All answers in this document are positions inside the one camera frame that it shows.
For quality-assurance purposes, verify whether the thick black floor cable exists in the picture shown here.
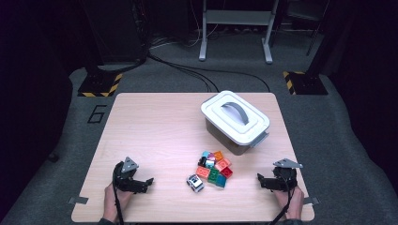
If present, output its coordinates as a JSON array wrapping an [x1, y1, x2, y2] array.
[[97, 31, 151, 74]]

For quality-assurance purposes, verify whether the right hand-held gripper cable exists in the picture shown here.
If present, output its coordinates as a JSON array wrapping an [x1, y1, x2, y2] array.
[[268, 174, 297, 225]]

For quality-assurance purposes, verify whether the thin black floor cable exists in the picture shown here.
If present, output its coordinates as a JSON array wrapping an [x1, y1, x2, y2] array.
[[200, 68, 271, 93]]

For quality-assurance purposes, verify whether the hand-held gripper cable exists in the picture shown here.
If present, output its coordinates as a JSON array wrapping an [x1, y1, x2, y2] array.
[[112, 162, 126, 225], [268, 174, 297, 225]]

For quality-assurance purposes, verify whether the white lid with grey handle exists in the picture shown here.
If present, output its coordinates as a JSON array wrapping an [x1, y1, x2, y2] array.
[[200, 90, 271, 147]]

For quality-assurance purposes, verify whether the salmon toy brick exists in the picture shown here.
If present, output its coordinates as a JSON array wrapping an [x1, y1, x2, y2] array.
[[195, 166, 211, 180]]

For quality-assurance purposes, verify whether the dark metal stand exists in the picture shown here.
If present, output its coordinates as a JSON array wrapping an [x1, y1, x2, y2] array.
[[281, 0, 329, 57]]

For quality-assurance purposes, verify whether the person's right hand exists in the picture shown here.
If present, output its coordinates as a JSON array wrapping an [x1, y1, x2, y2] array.
[[274, 185, 305, 221]]

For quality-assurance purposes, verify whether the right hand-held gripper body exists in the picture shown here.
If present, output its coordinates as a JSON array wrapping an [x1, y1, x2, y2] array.
[[271, 157, 304, 192]]

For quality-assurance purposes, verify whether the left hand-held gripper cable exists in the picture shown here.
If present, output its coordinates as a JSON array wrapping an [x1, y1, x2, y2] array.
[[112, 162, 126, 225]]

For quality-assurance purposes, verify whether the white metal stand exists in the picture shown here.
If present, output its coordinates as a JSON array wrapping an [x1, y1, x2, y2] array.
[[198, 0, 281, 65]]

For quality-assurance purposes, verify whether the black floor cable bundle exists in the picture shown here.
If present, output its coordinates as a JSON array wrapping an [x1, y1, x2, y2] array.
[[146, 52, 220, 94]]

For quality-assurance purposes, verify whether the black equipment rack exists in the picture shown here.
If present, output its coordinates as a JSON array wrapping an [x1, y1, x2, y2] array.
[[83, 0, 148, 64]]

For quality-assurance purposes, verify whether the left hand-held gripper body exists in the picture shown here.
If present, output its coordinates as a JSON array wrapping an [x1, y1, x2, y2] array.
[[112, 157, 148, 195]]

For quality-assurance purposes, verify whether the person's left hand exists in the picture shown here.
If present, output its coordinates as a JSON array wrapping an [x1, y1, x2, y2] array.
[[102, 183, 134, 222]]

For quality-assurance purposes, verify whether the brown translucent storage box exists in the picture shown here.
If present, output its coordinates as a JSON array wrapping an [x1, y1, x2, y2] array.
[[205, 116, 270, 157]]

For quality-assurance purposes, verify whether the pile of coloured toy bricks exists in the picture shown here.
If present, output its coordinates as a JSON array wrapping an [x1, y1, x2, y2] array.
[[195, 150, 234, 189]]

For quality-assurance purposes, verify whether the hazard-striped base plate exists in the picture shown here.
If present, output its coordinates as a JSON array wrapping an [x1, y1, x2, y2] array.
[[77, 72, 124, 98], [283, 70, 329, 96]]

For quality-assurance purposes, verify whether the grey tape tab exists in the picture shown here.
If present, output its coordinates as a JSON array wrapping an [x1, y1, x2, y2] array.
[[302, 196, 320, 206], [68, 196, 89, 205]]

